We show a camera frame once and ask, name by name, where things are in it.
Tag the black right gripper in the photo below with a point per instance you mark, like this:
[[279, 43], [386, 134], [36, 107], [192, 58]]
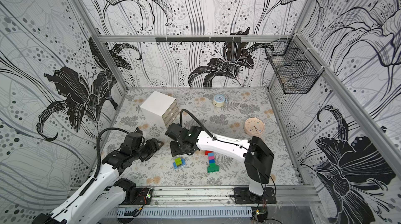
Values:
[[178, 147]]

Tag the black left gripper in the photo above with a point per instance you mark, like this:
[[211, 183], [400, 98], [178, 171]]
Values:
[[153, 147]]

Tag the long light blue lego brick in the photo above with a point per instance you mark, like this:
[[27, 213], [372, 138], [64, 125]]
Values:
[[180, 166]]

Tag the long green lego brick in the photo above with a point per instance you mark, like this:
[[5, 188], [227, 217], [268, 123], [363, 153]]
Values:
[[212, 168]]

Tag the lime green lego brick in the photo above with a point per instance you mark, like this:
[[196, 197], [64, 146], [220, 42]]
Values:
[[178, 162]]

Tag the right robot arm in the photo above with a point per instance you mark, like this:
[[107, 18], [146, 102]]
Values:
[[254, 153]]

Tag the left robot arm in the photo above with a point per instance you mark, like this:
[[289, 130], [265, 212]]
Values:
[[105, 190]]

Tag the white mini drawer cabinet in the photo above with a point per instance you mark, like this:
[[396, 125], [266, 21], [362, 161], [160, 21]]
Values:
[[160, 109]]

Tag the small blue cream alarm clock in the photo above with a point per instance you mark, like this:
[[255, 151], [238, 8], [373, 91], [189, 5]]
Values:
[[219, 100]]

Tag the large pink round clock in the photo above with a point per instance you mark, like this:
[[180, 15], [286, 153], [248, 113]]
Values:
[[254, 127]]

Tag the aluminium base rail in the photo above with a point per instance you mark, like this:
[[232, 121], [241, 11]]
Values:
[[281, 195]]

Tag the white slotted cable duct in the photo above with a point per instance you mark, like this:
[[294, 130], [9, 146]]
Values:
[[182, 212]]

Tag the black wire wall basket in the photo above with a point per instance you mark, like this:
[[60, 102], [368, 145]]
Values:
[[294, 71]]

